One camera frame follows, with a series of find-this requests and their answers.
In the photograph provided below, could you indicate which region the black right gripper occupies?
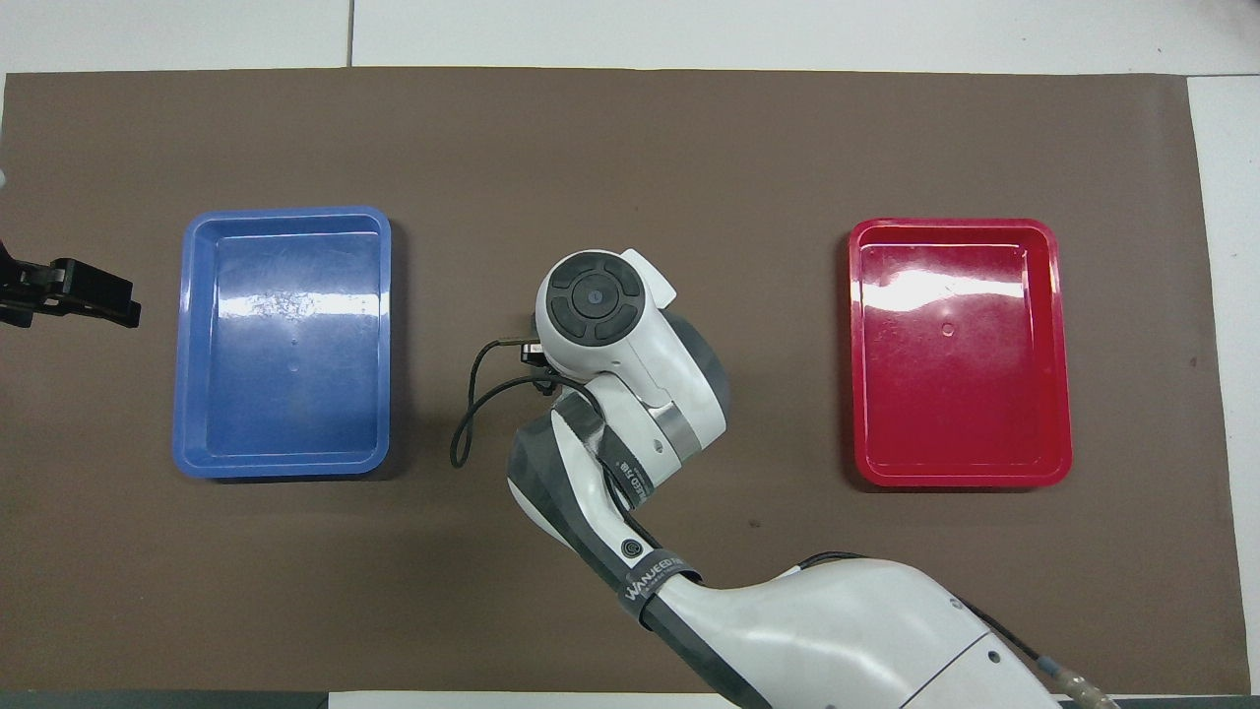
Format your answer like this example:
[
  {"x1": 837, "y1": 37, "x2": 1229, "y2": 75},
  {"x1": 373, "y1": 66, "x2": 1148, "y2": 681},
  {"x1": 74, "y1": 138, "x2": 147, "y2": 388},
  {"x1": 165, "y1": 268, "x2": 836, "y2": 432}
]
[{"x1": 519, "y1": 341, "x2": 558, "y2": 396}]

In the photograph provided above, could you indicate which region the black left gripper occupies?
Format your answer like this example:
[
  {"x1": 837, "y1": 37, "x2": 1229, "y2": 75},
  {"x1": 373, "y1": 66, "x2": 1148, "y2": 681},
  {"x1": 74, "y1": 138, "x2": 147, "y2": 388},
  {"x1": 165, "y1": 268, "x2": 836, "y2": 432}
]
[{"x1": 0, "y1": 243, "x2": 142, "y2": 329}]

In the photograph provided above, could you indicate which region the brown table mat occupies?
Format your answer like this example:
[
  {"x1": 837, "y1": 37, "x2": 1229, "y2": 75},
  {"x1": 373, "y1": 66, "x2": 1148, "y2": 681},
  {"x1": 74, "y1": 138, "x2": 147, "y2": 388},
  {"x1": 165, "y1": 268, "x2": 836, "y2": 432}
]
[{"x1": 0, "y1": 67, "x2": 1251, "y2": 696}]

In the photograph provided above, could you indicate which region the blue plastic tray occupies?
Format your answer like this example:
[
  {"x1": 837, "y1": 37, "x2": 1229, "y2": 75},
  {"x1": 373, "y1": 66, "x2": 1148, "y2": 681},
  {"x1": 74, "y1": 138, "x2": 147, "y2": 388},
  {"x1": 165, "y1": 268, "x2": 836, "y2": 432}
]
[{"x1": 172, "y1": 206, "x2": 393, "y2": 481}]

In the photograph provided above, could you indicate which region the red plastic tray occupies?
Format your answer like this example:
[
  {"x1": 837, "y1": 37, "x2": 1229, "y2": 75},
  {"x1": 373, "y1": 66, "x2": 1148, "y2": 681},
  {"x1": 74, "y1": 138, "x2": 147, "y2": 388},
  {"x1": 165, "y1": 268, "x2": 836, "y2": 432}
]
[{"x1": 848, "y1": 218, "x2": 1074, "y2": 489}]

